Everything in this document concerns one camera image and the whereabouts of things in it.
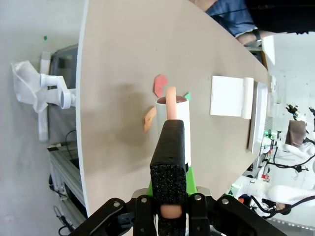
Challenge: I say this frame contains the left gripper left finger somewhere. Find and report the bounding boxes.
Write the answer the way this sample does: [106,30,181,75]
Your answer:
[81,179,158,236]

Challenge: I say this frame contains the dark monitor panel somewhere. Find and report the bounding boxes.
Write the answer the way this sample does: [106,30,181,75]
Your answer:
[50,44,79,90]

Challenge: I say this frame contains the white cloth bag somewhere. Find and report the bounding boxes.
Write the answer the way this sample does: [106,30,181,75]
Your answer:
[11,61,49,114]

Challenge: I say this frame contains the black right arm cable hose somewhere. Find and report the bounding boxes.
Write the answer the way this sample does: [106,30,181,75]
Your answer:
[267,145,311,173]

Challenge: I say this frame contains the aluminium frame cart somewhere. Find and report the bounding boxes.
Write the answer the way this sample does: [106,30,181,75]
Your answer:
[48,145,87,216]

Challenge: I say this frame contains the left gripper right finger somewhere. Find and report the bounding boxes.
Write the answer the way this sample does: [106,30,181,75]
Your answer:
[185,166,288,236]

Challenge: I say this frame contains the salmon orange paper scrap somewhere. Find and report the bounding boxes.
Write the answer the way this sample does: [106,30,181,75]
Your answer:
[143,106,158,133]

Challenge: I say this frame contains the silver metal tray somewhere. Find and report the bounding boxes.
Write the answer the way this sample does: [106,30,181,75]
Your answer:
[247,81,269,153]

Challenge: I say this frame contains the red paper scrap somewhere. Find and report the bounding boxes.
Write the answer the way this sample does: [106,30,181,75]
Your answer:
[154,75,169,97]

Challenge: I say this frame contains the brown towel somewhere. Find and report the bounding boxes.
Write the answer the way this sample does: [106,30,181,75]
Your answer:
[285,119,308,148]

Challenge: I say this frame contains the person's left hand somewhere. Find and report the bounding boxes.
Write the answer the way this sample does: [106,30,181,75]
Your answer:
[235,29,255,47]

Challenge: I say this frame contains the blue jeans of person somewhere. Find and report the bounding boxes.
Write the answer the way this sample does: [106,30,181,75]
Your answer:
[205,0,258,37]

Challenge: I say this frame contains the white lint roller stand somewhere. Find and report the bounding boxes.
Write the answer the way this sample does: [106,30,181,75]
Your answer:
[210,75,254,120]

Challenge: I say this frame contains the white pipe bracket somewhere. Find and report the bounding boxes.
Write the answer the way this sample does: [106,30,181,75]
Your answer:
[39,51,77,143]

